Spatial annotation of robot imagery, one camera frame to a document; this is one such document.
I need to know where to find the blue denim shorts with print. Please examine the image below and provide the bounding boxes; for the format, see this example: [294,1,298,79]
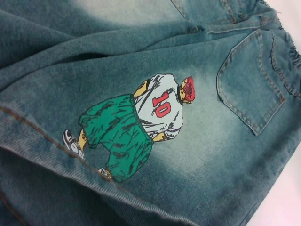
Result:
[0,0,301,226]

